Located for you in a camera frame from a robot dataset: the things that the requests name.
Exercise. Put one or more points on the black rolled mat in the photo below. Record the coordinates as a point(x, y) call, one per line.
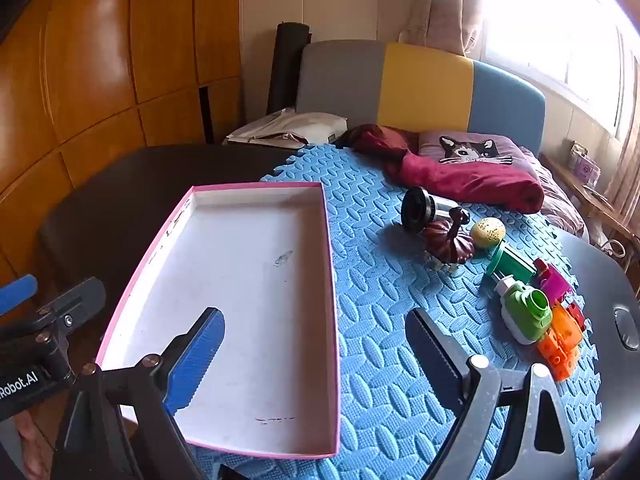
point(291, 40)

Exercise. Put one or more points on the dark red blanket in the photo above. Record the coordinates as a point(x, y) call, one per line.
point(506, 186)

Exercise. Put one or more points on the orange toy block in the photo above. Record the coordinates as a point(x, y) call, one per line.
point(560, 344)

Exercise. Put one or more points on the wooden side table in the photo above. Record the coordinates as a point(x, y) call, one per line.
point(606, 228)

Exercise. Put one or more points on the purple box on table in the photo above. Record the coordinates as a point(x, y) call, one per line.
point(584, 168)

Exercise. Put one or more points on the pink white cardboard tray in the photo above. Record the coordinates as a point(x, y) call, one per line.
point(260, 254)

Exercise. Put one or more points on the red puzzle piece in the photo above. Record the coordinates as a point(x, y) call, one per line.
point(575, 312)

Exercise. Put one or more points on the teal plastic spool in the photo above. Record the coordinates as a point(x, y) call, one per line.
point(506, 260)

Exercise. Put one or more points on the blue foam puzzle mat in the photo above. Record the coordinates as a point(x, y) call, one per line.
point(518, 422)

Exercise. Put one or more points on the yellow perforated oval case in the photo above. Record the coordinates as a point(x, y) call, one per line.
point(488, 233)

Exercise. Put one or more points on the grey yellow blue headboard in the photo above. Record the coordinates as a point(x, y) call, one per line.
point(418, 89)

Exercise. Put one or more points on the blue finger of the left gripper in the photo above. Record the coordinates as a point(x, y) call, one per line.
point(17, 292)

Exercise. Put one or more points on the mauve striped duvet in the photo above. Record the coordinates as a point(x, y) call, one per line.
point(557, 207)

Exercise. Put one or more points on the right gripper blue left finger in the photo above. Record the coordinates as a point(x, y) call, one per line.
point(188, 357)

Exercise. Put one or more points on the wooden wardrobe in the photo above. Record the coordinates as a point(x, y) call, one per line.
point(85, 82)

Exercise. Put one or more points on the green plug-in device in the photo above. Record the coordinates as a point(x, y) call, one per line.
point(524, 309)

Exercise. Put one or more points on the pink curtain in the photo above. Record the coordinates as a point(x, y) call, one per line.
point(447, 25)

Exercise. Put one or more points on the black clear filter canister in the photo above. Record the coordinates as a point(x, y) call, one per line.
point(420, 208)

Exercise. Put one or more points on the magenta plastic cup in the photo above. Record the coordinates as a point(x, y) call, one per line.
point(552, 283)

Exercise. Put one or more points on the purple cat pillow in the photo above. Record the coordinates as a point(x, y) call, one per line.
point(454, 147)

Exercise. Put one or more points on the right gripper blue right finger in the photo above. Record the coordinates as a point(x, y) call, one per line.
point(442, 359)

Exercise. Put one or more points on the beige folded cloth bag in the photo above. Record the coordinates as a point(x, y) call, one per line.
point(288, 129)

